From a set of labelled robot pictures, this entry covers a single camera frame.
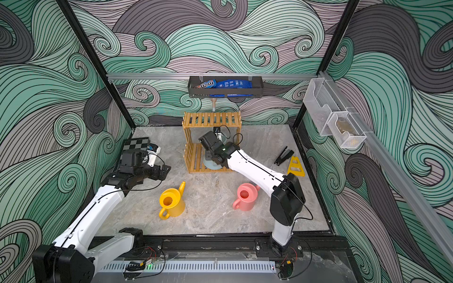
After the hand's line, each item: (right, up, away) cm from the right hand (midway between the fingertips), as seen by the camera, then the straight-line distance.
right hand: (216, 149), depth 84 cm
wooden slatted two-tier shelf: (-11, +12, +1) cm, 16 cm away
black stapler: (+41, -4, +20) cm, 46 cm away
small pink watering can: (+14, -20, -6) cm, 25 cm away
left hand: (-26, -6, -3) cm, 27 cm away
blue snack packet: (+9, +35, +8) cm, 37 cm away
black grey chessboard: (-49, +2, +23) cm, 54 cm away
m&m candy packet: (-5, +34, +8) cm, 36 cm away
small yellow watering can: (-19, -22, -9) cm, 31 cm away
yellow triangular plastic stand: (+45, -11, +15) cm, 49 cm away
